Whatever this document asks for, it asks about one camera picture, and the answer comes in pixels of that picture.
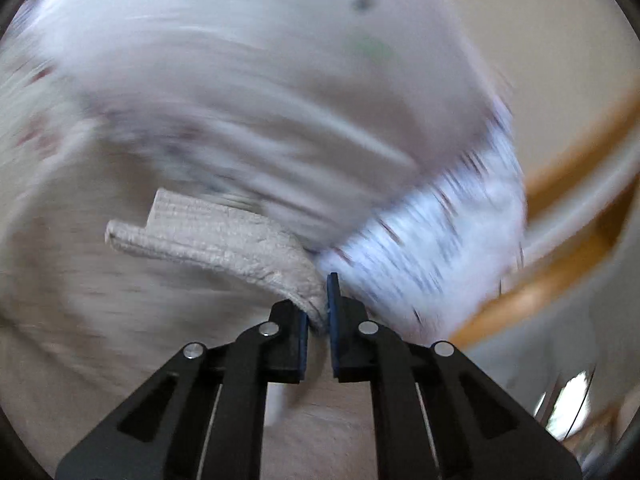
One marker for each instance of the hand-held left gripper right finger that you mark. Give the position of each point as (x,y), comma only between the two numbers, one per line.
(334,330)

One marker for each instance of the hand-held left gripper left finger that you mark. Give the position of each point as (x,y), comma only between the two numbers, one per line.
(301,345)

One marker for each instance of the white printed ribbed-band garment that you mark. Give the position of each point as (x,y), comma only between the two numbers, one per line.
(250,110)

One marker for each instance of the beige bed sheet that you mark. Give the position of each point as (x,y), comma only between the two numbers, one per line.
(100,320)

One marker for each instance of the orange wooden frame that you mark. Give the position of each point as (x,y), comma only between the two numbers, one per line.
(540,275)

